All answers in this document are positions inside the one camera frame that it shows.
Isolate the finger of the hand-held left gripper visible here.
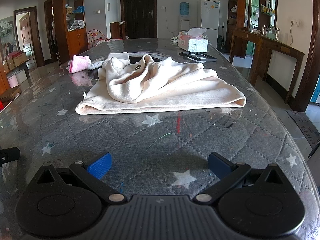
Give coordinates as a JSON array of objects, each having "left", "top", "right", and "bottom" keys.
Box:
[{"left": 0, "top": 147, "right": 21, "bottom": 167}]

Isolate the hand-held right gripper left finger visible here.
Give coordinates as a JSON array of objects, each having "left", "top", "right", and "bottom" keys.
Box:
[{"left": 30, "top": 152, "right": 127, "bottom": 204}]

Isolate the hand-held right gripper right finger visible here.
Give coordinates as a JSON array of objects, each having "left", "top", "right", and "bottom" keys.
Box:
[{"left": 193, "top": 152, "right": 292, "bottom": 204}]

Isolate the cream sweatshirt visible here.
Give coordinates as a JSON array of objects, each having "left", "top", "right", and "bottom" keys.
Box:
[{"left": 75, "top": 52, "right": 247, "bottom": 115}]

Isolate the wooden shelf cabinet with clothes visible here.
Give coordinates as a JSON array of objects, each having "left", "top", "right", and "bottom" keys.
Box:
[{"left": 52, "top": 0, "right": 88, "bottom": 59}]

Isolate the grey quilted star tablecloth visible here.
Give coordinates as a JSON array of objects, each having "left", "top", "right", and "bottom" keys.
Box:
[{"left": 0, "top": 38, "right": 313, "bottom": 240}]

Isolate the brown wooden stool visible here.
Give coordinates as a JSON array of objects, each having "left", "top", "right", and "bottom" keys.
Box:
[{"left": 0, "top": 85, "right": 22, "bottom": 104}]

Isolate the white storage box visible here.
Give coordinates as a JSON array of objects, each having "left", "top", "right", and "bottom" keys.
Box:
[{"left": 14, "top": 69, "right": 27, "bottom": 84}]

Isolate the plain cardboard box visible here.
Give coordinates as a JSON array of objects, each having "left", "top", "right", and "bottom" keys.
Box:
[{"left": 3, "top": 59, "right": 15, "bottom": 72}]

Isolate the grey doormat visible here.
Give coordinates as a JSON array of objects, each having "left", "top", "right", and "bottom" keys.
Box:
[{"left": 285, "top": 110, "right": 320, "bottom": 150}]

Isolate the printed cardboard box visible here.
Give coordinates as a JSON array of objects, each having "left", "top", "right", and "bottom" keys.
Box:
[{"left": 12, "top": 53, "right": 28, "bottom": 67}]

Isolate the pink knitted cloth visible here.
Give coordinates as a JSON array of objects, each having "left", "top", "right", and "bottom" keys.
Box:
[{"left": 69, "top": 56, "right": 92, "bottom": 74}]

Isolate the round black cooktop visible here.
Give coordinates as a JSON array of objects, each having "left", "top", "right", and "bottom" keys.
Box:
[{"left": 87, "top": 52, "right": 165, "bottom": 80}]

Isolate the brown interior door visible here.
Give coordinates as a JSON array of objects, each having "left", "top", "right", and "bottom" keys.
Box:
[{"left": 20, "top": 12, "right": 38, "bottom": 69}]

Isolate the white tissue box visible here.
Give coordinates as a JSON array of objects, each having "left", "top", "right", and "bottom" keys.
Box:
[{"left": 177, "top": 27, "right": 209, "bottom": 53}]

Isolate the polka dot play tent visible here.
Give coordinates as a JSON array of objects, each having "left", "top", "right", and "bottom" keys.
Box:
[{"left": 87, "top": 29, "right": 110, "bottom": 49}]

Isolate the dark wooden console table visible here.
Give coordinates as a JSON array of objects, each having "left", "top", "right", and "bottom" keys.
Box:
[{"left": 229, "top": 27, "right": 305, "bottom": 104}]

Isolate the small wooden cabinet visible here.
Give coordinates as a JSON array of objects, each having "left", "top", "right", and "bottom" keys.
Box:
[{"left": 110, "top": 21, "right": 127, "bottom": 40}]

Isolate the floral cloth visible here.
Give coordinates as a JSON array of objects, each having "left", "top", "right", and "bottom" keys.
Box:
[{"left": 171, "top": 31, "right": 190, "bottom": 42}]

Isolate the white refrigerator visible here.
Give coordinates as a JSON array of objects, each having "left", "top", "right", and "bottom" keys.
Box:
[{"left": 197, "top": 0, "right": 220, "bottom": 49}]

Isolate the dark entrance door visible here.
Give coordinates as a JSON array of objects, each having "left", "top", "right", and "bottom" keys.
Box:
[{"left": 120, "top": 0, "right": 158, "bottom": 39}]

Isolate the wooden shelf cabinet with mirror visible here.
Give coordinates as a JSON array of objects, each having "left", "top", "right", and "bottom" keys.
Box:
[{"left": 228, "top": 0, "right": 278, "bottom": 30}]

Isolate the black flat frame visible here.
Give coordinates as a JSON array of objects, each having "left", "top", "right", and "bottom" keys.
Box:
[{"left": 179, "top": 51, "right": 217, "bottom": 63}]

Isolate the wall painting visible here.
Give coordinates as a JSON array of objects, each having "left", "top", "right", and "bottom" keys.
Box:
[{"left": 0, "top": 16, "right": 17, "bottom": 58}]

